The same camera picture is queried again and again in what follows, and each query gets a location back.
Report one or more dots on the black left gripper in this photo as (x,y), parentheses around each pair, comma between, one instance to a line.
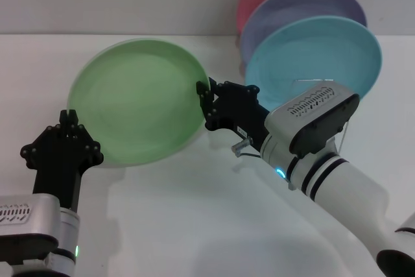
(58,173)

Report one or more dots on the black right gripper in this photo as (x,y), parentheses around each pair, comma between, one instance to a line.
(236,111)

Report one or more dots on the green plastic plate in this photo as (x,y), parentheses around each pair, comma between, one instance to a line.
(136,102)

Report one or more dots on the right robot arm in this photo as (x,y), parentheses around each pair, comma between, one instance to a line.
(340,199)

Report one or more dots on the turquoise plastic plate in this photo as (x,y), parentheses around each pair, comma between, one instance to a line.
(308,50)

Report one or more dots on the purple plastic plate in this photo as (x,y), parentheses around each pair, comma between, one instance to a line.
(291,7)

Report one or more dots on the right wrist camera housing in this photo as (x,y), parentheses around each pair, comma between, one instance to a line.
(311,115)

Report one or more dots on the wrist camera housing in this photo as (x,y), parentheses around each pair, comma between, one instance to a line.
(311,115)
(26,225)

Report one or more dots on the left wrist camera housing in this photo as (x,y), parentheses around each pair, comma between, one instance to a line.
(26,225)

